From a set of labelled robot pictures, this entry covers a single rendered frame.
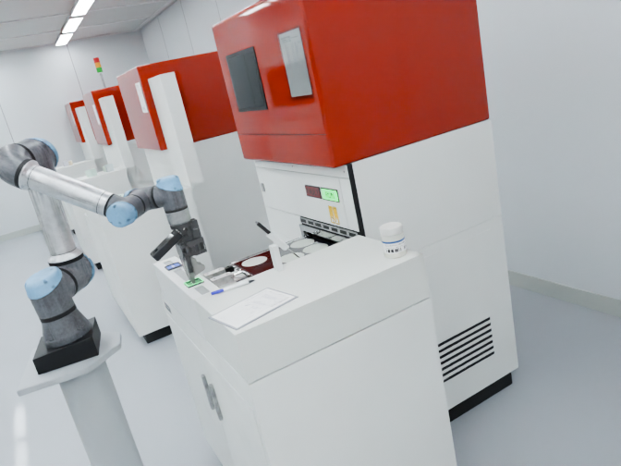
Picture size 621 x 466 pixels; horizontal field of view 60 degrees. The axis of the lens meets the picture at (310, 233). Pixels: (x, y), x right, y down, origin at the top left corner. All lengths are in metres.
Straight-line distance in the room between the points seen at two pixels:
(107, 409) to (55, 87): 8.05
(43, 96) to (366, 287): 8.53
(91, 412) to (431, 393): 1.13
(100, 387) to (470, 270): 1.47
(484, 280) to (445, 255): 0.26
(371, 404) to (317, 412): 0.19
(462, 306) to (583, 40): 1.41
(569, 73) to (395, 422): 1.96
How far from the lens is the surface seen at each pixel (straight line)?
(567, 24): 3.02
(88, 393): 2.01
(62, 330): 1.94
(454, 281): 2.27
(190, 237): 1.81
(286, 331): 1.46
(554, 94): 3.10
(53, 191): 1.78
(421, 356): 1.77
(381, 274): 1.58
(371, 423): 1.74
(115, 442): 2.12
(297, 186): 2.25
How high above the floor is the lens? 1.56
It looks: 17 degrees down
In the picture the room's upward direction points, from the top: 12 degrees counter-clockwise
